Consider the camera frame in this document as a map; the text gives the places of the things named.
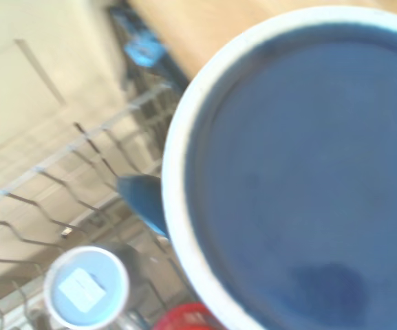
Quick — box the dark blue ceramic mug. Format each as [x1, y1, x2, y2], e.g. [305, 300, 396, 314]
[161, 5, 397, 330]

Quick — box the red speckled enamel mug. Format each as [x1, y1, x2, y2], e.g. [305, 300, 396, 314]
[152, 302, 222, 330]

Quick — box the white mug with label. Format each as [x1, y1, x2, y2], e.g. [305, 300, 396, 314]
[43, 242, 144, 330]

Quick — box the blue plastic item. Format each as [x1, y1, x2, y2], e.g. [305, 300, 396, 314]
[124, 32, 167, 67]

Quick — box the cream cabinet door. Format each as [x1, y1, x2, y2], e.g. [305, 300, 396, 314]
[0, 0, 130, 166]

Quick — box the grey wire dishwasher rack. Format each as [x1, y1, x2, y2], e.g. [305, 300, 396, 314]
[0, 82, 199, 330]

